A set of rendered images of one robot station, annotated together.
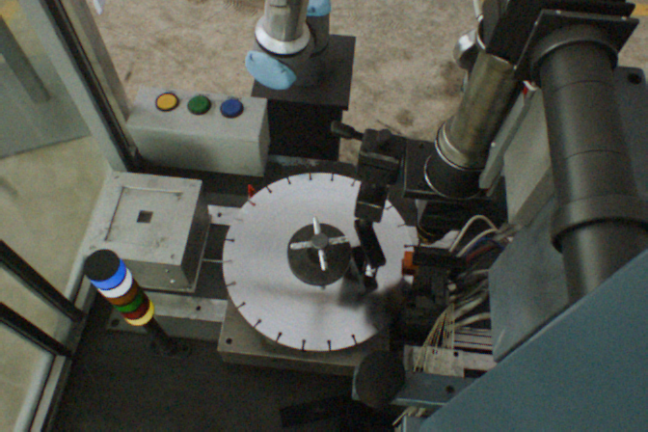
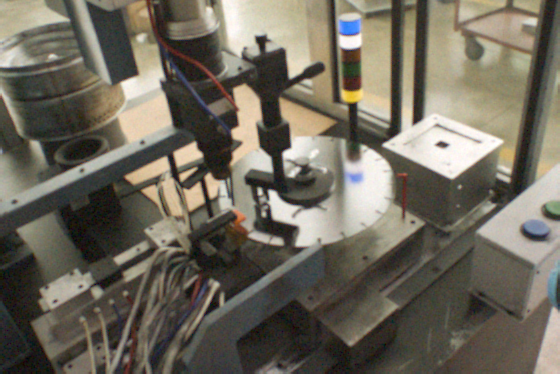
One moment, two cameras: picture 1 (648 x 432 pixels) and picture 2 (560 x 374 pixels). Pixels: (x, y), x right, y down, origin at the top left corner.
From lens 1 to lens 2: 1.14 m
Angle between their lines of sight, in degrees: 81
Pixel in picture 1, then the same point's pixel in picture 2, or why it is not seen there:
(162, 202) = (449, 155)
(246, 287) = (322, 143)
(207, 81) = not seen: outside the picture
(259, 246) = (345, 160)
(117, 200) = (469, 136)
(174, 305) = not seen: hidden behind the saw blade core
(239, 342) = not seen: hidden behind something
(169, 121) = (544, 186)
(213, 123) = (521, 211)
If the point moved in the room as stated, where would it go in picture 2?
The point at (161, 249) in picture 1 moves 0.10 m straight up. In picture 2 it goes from (404, 141) to (405, 101)
